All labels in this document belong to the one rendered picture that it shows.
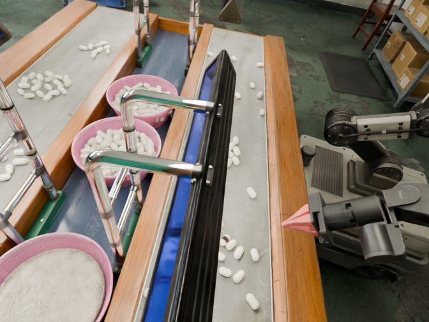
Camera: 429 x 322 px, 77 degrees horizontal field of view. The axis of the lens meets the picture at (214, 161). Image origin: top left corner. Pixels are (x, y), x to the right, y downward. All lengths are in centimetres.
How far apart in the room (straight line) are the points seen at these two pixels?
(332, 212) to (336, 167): 86
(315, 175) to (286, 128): 38
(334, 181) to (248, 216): 69
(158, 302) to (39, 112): 91
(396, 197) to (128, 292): 57
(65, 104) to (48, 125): 12
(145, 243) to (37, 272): 24
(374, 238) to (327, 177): 83
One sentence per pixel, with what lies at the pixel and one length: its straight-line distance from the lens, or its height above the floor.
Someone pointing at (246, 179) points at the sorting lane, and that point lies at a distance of 88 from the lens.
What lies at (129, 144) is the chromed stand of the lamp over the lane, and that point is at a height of 99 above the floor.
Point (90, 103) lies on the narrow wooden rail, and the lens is 109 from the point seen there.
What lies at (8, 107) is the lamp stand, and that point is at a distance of 66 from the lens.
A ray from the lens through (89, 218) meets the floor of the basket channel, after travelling 87.
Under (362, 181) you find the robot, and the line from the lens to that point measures 141.
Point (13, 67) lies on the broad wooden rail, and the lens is 135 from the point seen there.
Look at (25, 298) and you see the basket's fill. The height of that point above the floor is 73.
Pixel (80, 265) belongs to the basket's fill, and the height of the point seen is 73.
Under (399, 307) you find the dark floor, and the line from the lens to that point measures 186.
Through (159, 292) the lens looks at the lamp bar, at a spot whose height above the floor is 108.
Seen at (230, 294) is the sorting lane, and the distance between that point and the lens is 70.
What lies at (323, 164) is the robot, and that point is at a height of 47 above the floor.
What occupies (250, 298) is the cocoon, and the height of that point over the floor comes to 76.
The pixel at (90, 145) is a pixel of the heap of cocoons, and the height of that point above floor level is 72.
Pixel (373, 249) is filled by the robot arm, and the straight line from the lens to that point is 59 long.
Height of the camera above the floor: 140
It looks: 47 degrees down
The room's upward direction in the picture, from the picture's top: 12 degrees clockwise
